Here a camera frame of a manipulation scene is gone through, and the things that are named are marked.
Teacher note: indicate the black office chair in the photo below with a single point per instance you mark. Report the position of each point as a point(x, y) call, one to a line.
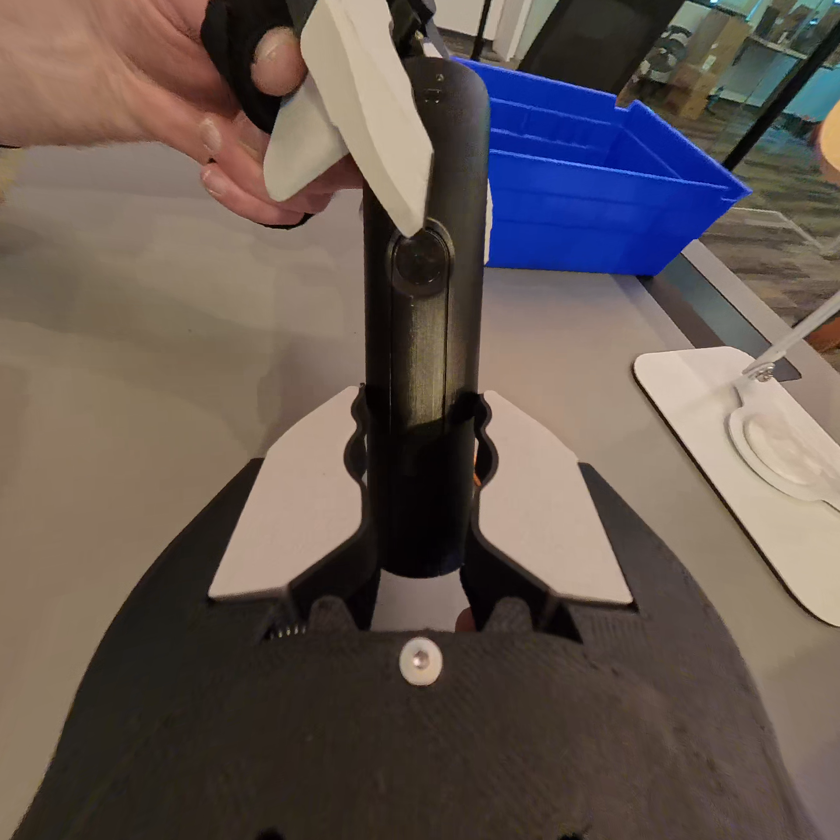
point(590, 39)

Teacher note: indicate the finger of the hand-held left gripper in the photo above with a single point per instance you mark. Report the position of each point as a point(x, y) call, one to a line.
point(367, 98)
point(489, 223)

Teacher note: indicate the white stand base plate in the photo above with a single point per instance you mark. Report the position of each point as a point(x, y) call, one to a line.
point(695, 407)

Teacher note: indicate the blue plastic bin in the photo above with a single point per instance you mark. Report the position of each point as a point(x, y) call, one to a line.
point(590, 197)

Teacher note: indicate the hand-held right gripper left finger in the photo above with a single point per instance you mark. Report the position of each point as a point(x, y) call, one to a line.
point(295, 518)

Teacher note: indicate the cardboard box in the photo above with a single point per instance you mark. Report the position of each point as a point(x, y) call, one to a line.
point(709, 59)

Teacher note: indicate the grey desk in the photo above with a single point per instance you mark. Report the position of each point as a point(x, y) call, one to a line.
point(131, 361)

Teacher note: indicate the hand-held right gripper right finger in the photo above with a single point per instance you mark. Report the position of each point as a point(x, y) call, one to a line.
point(551, 518)

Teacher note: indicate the person's left hand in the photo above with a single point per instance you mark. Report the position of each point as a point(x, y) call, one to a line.
point(98, 65)

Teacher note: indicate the black metal frame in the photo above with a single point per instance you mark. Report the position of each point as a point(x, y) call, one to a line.
point(774, 105)

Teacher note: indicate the black remote control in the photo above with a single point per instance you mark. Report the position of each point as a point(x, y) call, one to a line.
point(466, 197)

